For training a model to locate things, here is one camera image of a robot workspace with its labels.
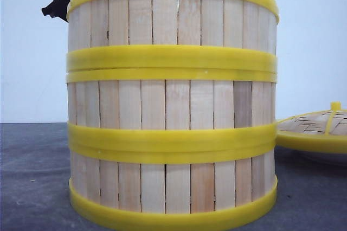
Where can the bamboo steamer basket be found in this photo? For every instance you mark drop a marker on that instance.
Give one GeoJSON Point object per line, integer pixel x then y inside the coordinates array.
{"type": "Point", "coordinates": [172, 39]}
{"type": "Point", "coordinates": [210, 196]}
{"type": "Point", "coordinates": [115, 117]}

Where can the woven bamboo steamer lid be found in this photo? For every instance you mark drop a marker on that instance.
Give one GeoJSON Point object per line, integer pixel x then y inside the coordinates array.
{"type": "Point", "coordinates": [320, 132]}

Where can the white plate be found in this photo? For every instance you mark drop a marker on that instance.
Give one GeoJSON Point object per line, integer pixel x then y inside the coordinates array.
{"type": "Point", "coordinates": [336, 159]}

